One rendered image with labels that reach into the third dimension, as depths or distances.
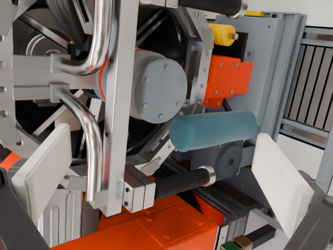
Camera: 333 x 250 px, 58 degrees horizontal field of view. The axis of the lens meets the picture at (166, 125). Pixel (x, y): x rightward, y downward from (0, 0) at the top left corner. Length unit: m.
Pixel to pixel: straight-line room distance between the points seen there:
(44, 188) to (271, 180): 0.13
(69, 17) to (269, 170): 0.40
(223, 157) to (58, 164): 0.97
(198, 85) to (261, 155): 0.65
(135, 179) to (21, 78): 0.28
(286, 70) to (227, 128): 0.51
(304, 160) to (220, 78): 0.56
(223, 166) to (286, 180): 0.99
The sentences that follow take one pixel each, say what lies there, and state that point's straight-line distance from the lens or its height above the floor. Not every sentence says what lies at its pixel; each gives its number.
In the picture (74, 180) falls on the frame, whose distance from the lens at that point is 0.72.
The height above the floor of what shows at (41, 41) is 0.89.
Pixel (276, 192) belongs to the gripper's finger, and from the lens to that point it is 0.19.
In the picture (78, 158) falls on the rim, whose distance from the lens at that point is 0.81.
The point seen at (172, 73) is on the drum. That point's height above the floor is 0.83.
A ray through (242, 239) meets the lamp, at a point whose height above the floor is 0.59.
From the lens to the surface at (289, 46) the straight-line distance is 1.21.
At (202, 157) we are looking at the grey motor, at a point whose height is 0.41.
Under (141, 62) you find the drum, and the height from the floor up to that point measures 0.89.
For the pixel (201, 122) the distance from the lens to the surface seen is 0.73.
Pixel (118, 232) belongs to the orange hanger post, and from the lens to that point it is 0.93.
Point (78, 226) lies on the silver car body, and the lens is 1.38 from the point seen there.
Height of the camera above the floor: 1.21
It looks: 38 degrees down
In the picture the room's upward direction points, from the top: 97 degrees counter-clockwise
